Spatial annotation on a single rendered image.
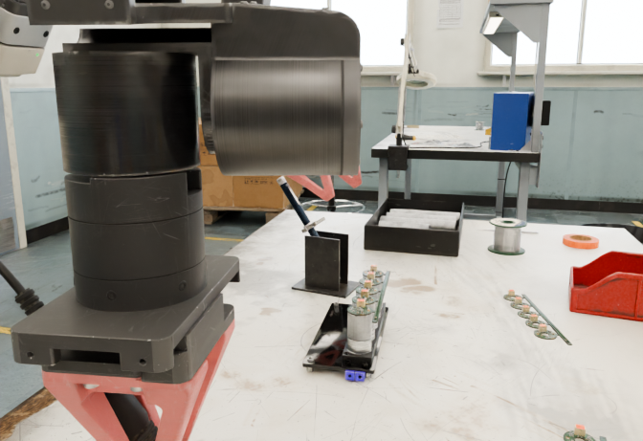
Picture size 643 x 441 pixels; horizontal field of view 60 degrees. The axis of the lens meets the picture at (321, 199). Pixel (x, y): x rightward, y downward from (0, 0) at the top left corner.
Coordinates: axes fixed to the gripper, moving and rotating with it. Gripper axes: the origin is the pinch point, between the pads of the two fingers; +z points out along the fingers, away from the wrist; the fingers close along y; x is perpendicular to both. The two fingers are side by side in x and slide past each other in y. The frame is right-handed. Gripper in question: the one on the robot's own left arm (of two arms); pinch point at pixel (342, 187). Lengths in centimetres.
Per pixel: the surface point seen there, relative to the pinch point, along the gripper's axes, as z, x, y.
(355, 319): 13.2, -3.3, -20.8
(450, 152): 0, 28, 170
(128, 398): 7, -8, -50
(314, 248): 5.0, 7.6, -2.0
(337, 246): 6.5, 4.4, -2.0
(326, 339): 14.1, 3.2, -17.3
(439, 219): 13.0, 3.2, 36.7
